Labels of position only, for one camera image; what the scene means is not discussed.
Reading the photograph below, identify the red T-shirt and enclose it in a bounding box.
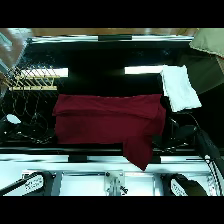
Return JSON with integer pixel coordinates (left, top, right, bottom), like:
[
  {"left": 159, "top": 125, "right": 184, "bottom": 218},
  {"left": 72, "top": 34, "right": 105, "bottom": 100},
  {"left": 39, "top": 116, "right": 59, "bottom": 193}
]
[{"left": 51, "top": 93, "right": 167, "bottom": 172}]

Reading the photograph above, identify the white garment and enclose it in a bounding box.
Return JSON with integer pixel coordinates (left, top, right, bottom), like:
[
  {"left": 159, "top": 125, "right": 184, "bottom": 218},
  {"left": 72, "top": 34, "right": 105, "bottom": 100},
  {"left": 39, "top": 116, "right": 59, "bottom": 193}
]
[{"left": 159, "top": 64, "right": 203, "bottom": 113}]

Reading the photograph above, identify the stack of brown clothes hangers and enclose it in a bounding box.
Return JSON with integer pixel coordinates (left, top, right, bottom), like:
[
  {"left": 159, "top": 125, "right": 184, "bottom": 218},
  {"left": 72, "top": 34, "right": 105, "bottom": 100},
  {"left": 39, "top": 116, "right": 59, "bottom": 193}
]
[{"left": 1, "top": 65, "right": 62, "bottom": 118}]

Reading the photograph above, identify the beige garment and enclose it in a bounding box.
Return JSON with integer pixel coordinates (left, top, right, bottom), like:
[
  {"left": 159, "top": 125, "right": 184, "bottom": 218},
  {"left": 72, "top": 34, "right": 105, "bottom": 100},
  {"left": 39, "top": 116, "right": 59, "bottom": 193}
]
[{"left": 188, "top": 28, "right": 224, "bottom": 60}]

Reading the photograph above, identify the silver frame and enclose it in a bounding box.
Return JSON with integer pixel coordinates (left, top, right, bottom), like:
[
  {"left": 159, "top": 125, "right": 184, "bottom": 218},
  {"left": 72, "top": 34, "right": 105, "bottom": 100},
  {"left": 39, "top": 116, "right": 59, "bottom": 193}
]
[{"left": 0, "top": 34, "right": 224, "bottom": 197}]

